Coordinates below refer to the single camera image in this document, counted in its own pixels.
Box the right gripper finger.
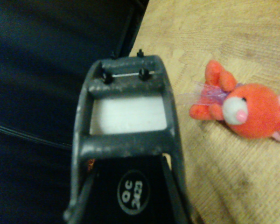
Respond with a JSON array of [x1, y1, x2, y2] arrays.
[[63, 49, 189, 224]]

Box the orange plush toy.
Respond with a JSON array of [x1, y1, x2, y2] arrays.
[[189, 59, 280, 147]]

